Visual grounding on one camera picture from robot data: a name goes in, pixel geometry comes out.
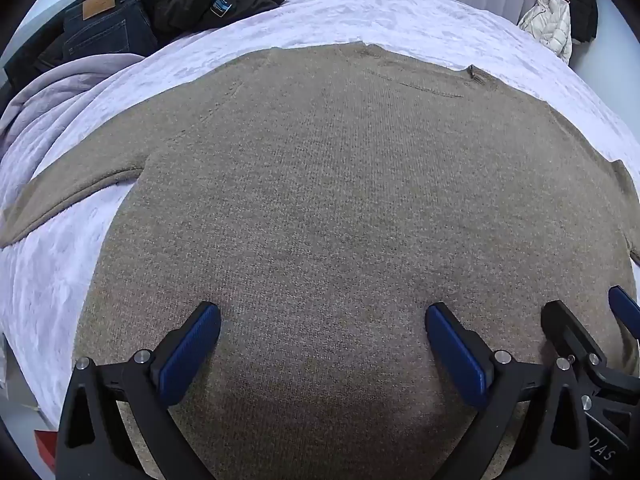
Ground brown knit sweater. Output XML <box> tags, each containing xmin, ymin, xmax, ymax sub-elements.
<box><xmin>0</xmin><ymin>42</ymin><xmax>640</xmax><ymax>480</ymax></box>

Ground white puffer jacket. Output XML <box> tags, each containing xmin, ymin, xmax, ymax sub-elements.
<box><xmin>517</xmin><ymin>0</ymin><xmax>574</xmax><ymax>65</ymax></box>

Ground black garment under jeans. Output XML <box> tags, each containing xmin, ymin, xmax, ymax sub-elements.
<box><xmin>4</xmin><ymin>15</ymin><xmax>66</xmax><ymax>95</ymax></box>

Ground lavender plush bed cover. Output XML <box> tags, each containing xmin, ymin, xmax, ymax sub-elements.
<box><xmin>0</xmin><ymin>0</ymin><xmax>640</xmax><ymax>431</ymax></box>

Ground dark blue jeans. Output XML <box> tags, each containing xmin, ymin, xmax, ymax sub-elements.
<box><xmin>37</xmin><ymin>0</ymin><xmax>159</xmax><ymax>71</ymax></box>

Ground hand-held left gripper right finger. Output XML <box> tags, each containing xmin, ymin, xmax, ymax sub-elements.
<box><xmin>424</xmin><ymin>302</ymin><xmax>602</xmax><ymax>480</ymax></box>

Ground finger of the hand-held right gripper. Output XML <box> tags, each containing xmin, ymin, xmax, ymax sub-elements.
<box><xmin>541</xmin><ymin>300</ymin><xmax>610</xmax><ymax>377</ymax></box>
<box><xmin>608</xmin><ymin>285</ymin><xmax>640</xmax><ymax>342</ymax></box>

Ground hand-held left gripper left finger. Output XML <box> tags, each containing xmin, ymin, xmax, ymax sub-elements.
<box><xmin>54</xmin><ymin>301</ymin><xmax>222</xmax><ymax>480</ymax></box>

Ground grey lilac crumpled blanket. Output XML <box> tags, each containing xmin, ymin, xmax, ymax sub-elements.
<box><xmin>0</xmin><ymin>52</ymin><xmax>147</xmax><ymax>161</ymax></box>

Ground red object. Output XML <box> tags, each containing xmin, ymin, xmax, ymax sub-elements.
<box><xmin>33</xmin><ymin>427</ymin><xmax>59</xmax><ymax>472</ymax></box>

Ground black hanging coat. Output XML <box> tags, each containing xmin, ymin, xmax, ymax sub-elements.
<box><xmin>556</xmin><ymin>0</ymin><xmax>600</xmax><ymax>44</ymax></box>

